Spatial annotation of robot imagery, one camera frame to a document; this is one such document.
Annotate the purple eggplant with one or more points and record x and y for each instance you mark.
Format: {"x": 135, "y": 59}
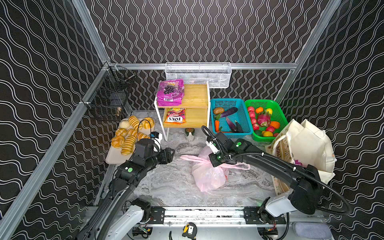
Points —
{"x": 229, "y": 112}

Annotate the cream canvas tote bag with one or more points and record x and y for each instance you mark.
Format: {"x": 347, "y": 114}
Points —
{"x": 304, "y": 144}

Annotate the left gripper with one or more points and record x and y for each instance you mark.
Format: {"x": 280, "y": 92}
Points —
{"x": 167, "y": 154}

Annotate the white wooden two-tier shelf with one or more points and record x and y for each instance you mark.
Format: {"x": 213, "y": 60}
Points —
{"x": 197, "y": 104}

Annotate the purple snack bag left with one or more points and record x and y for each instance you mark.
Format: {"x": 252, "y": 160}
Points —
{"x": 170, "y": 93}

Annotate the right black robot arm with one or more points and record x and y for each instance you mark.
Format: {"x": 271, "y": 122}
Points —
{"x": 306, "y": 187}

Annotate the green plastic basket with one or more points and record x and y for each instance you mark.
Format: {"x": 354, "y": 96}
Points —
{"x": 265, "y": 135}

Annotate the brown potato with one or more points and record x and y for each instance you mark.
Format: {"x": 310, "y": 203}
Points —
{"x": 218, "y": 110}

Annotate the pink plastic bag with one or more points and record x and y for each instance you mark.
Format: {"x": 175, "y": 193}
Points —
{"x": 206, "y": 176}

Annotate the red Fox's candy bag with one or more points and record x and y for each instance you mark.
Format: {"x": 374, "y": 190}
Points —
{"x": 176, "y": 116}

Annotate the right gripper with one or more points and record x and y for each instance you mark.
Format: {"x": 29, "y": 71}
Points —
{"x": 217, "y": 157}

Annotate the striped long bread roll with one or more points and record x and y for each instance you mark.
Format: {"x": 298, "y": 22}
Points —
{"x": 128, "y": 145}

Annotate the beige bread tray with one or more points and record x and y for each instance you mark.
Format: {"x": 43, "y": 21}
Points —
{"x": 140, "y": 128}

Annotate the white wire wall basket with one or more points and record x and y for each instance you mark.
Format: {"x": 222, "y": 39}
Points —
{"x": 216, "y": 75}

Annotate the teal plastic basket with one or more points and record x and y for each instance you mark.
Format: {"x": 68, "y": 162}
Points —
{"x": 234, "y": 126}

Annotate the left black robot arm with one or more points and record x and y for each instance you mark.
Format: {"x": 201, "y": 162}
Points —
{"x": 103, "y": 224}

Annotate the yellow black tape measure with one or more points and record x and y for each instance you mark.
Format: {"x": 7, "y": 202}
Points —
{"x": 190, "y": 231}

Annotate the black wire wall basket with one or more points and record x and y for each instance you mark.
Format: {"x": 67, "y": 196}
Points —
{"x": 110, "y": 101}

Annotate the orange carrot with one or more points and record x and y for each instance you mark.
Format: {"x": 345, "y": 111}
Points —
{"x": 217, "y": 125}

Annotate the pink dragon fruit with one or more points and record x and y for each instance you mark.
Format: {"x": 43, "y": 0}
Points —
{"x": 264, "y": 119}

